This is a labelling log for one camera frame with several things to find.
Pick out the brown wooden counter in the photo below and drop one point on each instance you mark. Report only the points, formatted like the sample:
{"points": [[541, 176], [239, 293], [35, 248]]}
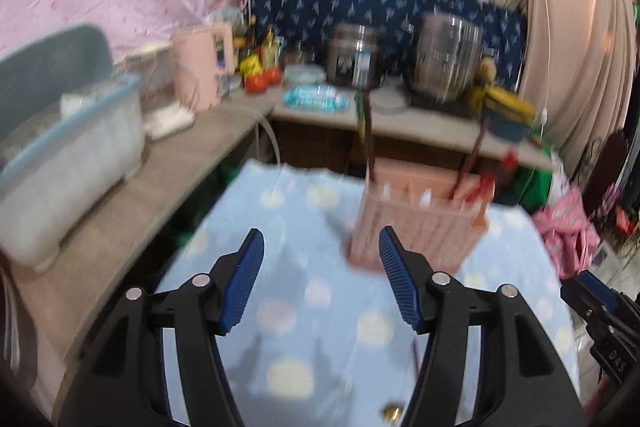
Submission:
{"points": [[425, 132]]}

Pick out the glass food container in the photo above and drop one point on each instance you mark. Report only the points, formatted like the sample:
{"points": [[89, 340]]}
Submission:
{"points": [[302, 74]]}

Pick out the red tomato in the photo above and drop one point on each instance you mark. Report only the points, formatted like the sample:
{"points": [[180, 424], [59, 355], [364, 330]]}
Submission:
{"points": [[256, 84], [272, 76]]}

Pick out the navy patterned cloth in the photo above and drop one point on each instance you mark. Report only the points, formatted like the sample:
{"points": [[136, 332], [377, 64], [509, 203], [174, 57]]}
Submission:
{"points": [[310, 7]]}

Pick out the blue dotted tablecloth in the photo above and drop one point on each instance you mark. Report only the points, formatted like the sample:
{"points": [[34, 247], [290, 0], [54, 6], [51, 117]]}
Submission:
{"points": [[300, 297]]}

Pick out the pink floral cloth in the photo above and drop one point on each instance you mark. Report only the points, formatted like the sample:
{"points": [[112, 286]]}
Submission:
{"points": [[570, 227]]}

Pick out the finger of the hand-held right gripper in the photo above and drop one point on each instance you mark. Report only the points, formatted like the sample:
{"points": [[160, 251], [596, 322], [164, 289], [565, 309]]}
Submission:
{"points": [[617, 302], [575, 294]]}

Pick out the yellow packet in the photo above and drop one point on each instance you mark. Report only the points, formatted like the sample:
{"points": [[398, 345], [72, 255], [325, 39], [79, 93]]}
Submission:
{"points": [[250, 66]]}

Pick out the clear white kitchen appliance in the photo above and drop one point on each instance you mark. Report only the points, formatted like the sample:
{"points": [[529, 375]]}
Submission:
{"points": [[162, 97]]}

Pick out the green cloth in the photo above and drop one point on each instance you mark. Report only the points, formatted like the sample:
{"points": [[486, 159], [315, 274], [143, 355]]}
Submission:
{"points": [[530, 187]]}

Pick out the steel steamer pot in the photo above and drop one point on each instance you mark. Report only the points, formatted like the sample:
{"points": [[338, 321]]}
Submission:
{"points": [[447, 57]]}

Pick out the dark red chopstick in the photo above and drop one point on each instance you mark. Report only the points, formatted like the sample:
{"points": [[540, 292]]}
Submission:
{"points": [[369, 142]]}

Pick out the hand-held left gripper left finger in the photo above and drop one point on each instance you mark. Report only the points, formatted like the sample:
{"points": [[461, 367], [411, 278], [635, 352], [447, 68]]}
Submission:
{"points": [[245, 277]]}

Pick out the pink kitchen appliance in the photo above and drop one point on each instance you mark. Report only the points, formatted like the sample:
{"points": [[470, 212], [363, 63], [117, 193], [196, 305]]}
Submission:
{"points": [[200, 62]]}

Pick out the teal wet wipes pack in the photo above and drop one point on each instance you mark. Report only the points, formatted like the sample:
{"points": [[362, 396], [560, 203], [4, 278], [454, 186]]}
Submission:
{"points": [[315, 98]]}

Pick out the white dish box blue lid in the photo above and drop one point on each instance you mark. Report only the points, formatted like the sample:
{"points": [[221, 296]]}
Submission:
{"points": [[75, 167]]}

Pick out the grey wooden shelf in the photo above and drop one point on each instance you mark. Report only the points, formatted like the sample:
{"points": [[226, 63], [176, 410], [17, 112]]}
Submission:
{"points": [[165, 187]]}

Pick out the dark wooden chair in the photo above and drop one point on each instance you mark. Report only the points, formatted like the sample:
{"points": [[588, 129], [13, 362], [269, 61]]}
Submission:
{"points": [[607, 172]]}

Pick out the pink perforated utensil holder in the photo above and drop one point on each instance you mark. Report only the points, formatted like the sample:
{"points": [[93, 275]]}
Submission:
{"points": [[420, 227]]}

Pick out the steel rice cooker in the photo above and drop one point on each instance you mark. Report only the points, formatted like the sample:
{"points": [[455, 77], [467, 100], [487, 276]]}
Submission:
{"points": [[355, 57]]}

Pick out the yellow cap bottle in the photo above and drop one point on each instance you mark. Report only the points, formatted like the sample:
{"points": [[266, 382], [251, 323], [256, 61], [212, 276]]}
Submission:
{"points": [[271, 52]]}

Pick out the green chopstick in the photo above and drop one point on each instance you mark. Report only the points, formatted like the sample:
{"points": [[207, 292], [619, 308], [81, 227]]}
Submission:
{"points": [[360, 112]]}

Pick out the beige curtain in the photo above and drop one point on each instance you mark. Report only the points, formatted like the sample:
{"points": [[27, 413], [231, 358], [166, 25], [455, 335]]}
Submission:
{"points": [[575, 57]]}

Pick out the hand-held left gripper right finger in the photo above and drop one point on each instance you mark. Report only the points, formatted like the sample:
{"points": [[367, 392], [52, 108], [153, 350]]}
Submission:
{"points": [[400, 282]]}

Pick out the dark maroon chopstick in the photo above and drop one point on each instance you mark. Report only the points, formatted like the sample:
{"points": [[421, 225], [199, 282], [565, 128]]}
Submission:
{"points": [[472, 157]]}

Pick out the gold flower spoon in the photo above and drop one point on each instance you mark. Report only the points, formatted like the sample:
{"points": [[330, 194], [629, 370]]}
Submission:
{"points": [[392, 413]]}

